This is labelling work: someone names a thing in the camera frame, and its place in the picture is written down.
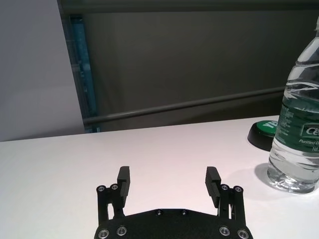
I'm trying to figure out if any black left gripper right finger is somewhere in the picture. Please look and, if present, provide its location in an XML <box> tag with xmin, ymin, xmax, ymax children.
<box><xmin>205</xmin><ymin>166</ymin><xmax>246</xmax><ymax>221</ymax></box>

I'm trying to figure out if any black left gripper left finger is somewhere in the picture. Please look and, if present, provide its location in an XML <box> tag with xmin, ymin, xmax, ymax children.
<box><xmin>96</xmin><ymin>166</ymin><xmax>132</xmax><ymax>225</ymax></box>

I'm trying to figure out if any clear Cestbon water bottle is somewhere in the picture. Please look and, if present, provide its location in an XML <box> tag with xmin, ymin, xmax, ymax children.
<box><xmin>267</xmin><ymin>18</ymin><xmax>319</xmax><ymax>195</ymax></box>

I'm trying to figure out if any green YES push button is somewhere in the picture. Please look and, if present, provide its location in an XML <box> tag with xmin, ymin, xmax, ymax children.
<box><xmin>247</xmin><ymin>120</ymin><xmax>279</xmax><ymax>152</ymax></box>

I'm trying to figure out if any blue metal shelf upright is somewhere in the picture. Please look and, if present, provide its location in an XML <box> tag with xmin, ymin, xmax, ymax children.
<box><xmin>63</xmin><ymin>16</ymin><xmax>101</xmax><ymax>134</ymax></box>

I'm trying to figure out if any grey horizontal metal rail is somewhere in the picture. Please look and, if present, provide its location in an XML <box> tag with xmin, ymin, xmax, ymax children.
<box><xmin>83</xmin><ymin>87</ymin><xmax>286</xmax><ymax>125</ymax></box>

